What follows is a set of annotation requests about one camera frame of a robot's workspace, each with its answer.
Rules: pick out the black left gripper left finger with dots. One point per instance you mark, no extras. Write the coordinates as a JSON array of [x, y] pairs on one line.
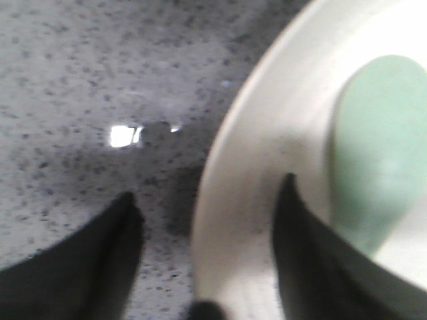
[[88, 275]]

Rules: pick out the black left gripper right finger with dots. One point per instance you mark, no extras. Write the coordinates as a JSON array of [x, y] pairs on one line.
[[320, 276]]

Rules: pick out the white round plate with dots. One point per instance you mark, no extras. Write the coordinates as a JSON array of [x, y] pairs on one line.
[[281, 123]]

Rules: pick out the green plastic knife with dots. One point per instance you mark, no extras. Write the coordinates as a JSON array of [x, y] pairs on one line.
[[378, 150]]

